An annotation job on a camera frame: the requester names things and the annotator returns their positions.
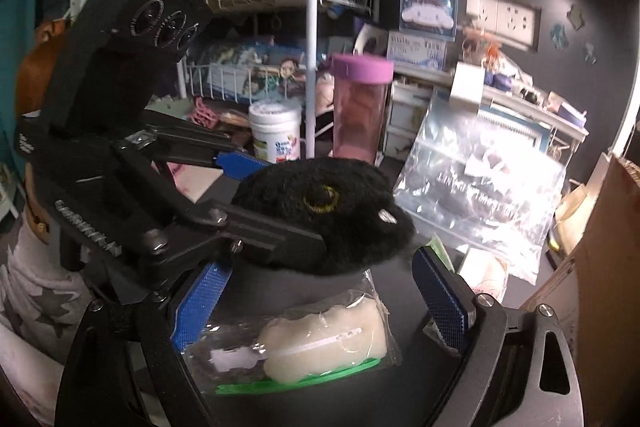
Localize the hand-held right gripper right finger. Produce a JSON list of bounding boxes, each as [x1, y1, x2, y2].
[[411, 246, 587, 427]]

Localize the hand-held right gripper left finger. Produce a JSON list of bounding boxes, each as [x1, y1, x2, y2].
[[55, 262, 234, 427]]

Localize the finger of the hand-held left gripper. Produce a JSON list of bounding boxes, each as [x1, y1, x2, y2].
[[142, 199, 330, 290], [125, 108, 275, 182]]

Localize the black plush toy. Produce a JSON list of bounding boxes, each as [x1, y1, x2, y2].
[[231, 158, 417, 278]]

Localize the clear zip bag green seal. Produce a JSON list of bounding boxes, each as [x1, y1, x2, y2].
[[182, 269, 404, 396]]

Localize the cream plush toy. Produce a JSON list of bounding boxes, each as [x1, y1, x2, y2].
[[257, 289, 390, 383]]

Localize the white plastic jar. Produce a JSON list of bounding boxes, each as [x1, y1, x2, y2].
[[248, 99, 304, 164]]

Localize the pink notepad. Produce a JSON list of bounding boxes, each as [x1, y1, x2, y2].
[[166, 161, 224, 204]]

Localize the pink plastic clip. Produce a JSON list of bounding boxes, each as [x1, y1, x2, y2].
[[191, 96, 222, 130]]

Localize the orange cloth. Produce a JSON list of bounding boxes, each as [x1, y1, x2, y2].
[[14, 19, 68, 120]]

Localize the anime printed box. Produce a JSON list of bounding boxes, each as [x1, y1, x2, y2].
[[196, 41, 315, 102]]

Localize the large clear plastic bag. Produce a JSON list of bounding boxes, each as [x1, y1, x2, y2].
[[392, 89, 569, 284]]

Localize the pink tumbler purple lid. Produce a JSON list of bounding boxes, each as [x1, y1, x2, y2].
[[327, 53, 395, 166]]

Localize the star printed clothing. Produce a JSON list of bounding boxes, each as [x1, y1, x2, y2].
[[0, 207, 93, 413]]

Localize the brown cardboard box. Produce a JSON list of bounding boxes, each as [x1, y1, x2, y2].
[[520, 153, 640, 427]]

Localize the white desk shelf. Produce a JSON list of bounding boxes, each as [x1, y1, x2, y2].
[[384, 66, 591, 160]]

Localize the white printed label box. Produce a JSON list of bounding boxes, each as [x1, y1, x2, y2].
[[387, 32, 448, 72]]

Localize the small white box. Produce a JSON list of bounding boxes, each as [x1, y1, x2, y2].
[[449, 61, 487, 102]]

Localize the blue cartoon dog box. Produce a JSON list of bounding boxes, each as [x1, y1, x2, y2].
[[399, 0, 459, 42]]

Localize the white wire rack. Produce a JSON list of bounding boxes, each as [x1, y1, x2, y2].
[[177, 0, 384, 158]]

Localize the white wall socket panel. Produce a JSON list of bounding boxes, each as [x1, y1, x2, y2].
[[466, 0, 542, 53]]

